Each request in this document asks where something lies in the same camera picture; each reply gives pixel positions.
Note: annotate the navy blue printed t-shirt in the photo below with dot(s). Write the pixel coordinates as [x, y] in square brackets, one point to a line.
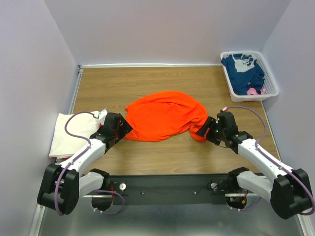
[243, 72]

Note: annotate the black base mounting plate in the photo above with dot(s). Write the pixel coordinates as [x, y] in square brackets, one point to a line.
[135, 190]

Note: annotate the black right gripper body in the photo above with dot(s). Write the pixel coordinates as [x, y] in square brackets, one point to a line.
[209, 128]

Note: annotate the white folded t-shirt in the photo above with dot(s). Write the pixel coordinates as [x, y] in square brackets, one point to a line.
[82, 125]

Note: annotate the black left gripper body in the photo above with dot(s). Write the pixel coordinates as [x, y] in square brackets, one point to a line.
[124, 125]

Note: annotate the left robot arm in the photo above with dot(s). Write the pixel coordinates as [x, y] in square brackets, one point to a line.
[63, 184]

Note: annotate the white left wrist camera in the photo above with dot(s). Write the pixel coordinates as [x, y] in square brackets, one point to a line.
[102, 116]

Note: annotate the orange t-shirt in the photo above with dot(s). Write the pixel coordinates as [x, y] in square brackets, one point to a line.
[159, 116]

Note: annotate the pink garment in basket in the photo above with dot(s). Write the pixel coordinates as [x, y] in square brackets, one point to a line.
[253, 91]

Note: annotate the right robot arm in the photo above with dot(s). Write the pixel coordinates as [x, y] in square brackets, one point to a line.
[288, 190]

